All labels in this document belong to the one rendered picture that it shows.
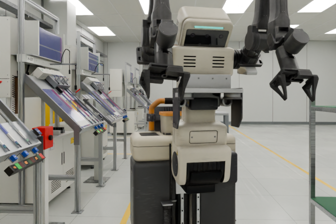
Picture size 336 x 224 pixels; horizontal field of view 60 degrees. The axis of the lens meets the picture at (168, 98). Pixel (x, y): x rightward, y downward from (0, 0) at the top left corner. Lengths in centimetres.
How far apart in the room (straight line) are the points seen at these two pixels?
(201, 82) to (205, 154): 29
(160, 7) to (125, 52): 996
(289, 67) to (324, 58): 1083
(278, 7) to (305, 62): 1047
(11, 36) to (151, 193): 203
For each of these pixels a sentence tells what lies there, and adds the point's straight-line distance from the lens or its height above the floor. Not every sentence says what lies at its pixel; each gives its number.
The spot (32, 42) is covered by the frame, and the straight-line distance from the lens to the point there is 300.
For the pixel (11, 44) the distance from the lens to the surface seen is 298.
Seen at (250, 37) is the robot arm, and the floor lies 124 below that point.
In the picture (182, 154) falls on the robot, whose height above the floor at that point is 78.
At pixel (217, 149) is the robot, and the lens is 122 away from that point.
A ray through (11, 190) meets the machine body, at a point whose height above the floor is 17.
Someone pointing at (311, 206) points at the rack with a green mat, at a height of 29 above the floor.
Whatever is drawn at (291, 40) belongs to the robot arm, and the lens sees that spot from 103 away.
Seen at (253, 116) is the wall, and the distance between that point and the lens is 1096.
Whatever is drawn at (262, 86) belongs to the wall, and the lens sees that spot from 1102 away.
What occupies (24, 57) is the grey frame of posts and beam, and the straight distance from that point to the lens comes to 285.
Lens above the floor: 101
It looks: level
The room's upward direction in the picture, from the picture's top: straight up
